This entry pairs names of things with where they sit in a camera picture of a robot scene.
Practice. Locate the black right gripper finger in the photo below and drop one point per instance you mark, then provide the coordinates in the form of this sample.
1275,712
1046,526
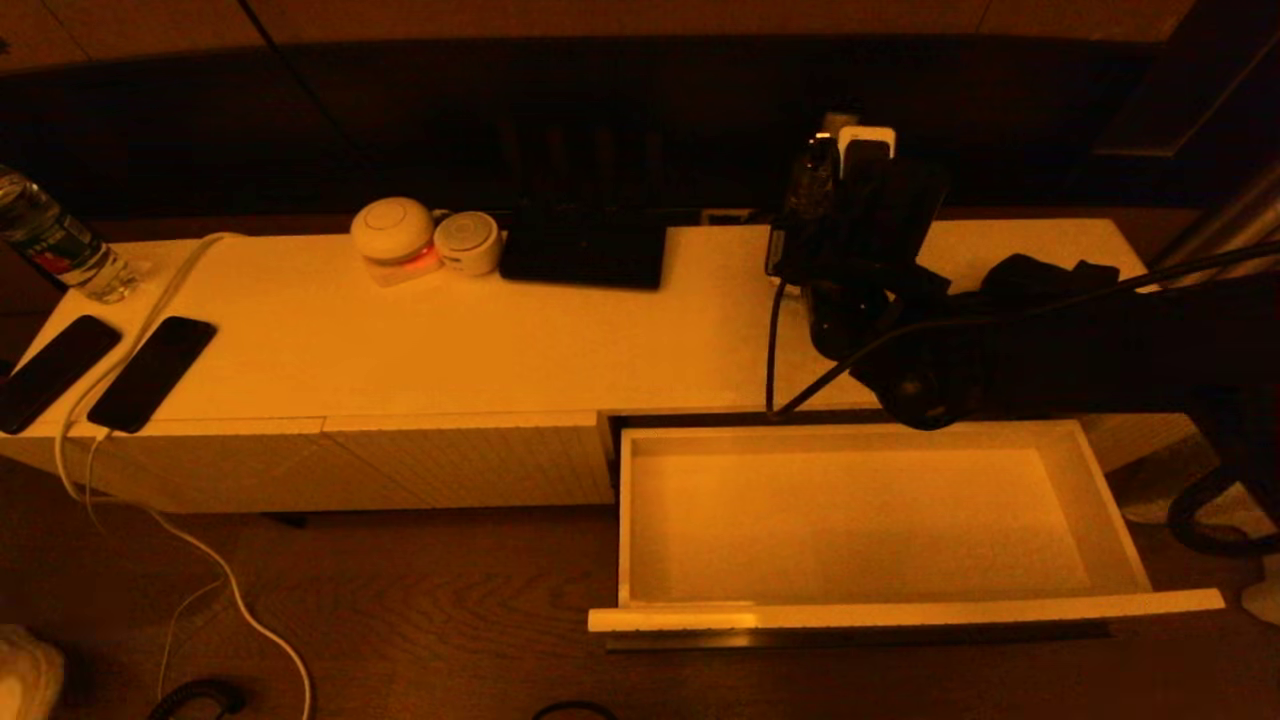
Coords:
795,255

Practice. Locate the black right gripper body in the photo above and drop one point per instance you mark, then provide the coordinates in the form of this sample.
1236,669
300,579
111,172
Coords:
895,220

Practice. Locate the clear plastic water bottle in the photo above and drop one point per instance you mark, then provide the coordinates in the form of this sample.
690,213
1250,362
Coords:
808,190

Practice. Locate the black umbrella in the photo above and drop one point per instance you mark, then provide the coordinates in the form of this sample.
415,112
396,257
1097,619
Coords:
1040,275

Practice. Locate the white cabinet drawer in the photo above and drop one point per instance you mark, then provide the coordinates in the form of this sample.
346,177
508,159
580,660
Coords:
850,520

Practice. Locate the white low cabinet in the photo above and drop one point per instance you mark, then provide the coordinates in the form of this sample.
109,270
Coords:
500,340

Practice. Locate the black router box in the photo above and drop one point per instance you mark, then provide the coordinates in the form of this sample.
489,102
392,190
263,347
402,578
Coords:
580,250

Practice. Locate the small round white speaker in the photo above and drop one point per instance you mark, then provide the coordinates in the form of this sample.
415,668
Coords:
467,240

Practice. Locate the grey curtain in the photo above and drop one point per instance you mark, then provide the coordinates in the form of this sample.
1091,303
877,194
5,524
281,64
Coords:
1230,220

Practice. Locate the large round white device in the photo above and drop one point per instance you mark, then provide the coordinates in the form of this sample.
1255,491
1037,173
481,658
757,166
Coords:
392,232

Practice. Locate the black smartphone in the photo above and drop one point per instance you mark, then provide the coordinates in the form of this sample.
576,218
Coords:
150,375
55,370

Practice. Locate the labelled plastic water bottle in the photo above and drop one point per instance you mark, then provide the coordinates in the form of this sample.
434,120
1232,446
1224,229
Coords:
55,245

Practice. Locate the white sneaker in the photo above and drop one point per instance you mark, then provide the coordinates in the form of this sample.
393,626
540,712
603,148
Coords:
30,675

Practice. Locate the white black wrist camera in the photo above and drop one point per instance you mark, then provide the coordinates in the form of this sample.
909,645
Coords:
865,150

